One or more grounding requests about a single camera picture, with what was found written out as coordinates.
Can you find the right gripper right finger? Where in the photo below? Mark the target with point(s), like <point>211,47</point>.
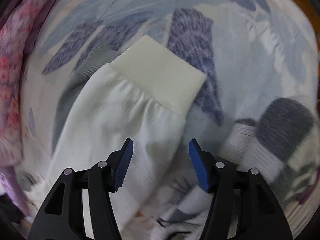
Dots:
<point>260,215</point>

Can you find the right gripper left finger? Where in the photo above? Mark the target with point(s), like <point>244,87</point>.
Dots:
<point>61,215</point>

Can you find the white knit sweater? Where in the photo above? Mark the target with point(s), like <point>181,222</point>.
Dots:
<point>144,94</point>

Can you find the grey checkered garment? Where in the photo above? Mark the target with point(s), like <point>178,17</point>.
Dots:
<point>283,145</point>

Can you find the floral blue bed sheet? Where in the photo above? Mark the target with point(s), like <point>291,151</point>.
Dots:
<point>252,52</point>

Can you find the purple floral quilt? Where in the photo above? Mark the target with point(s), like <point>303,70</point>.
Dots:
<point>18,37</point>

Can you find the wooden headboard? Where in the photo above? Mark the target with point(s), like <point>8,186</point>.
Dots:
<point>307,7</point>

